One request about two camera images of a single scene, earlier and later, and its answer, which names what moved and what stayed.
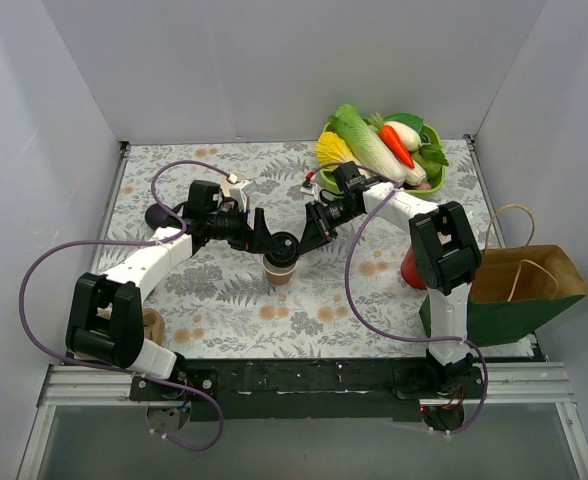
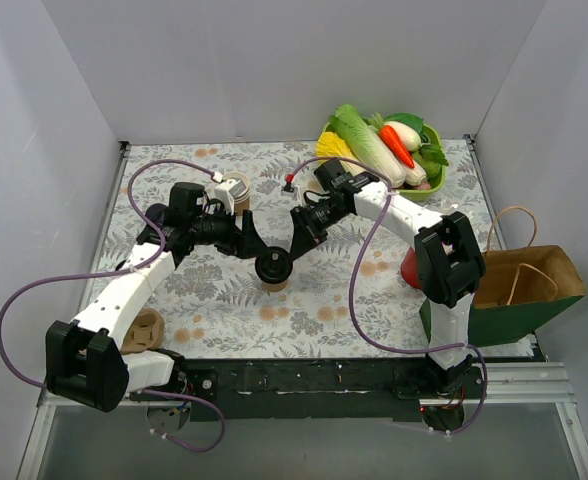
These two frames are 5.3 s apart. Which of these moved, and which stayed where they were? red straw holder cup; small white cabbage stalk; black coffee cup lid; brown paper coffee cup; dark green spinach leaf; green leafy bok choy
Moved: brown paper coffee cup; black coffee cup lid
Stayed: red straw holder cup; green leafy bok choy; dark green spinach leaf; small white cabbage stalk
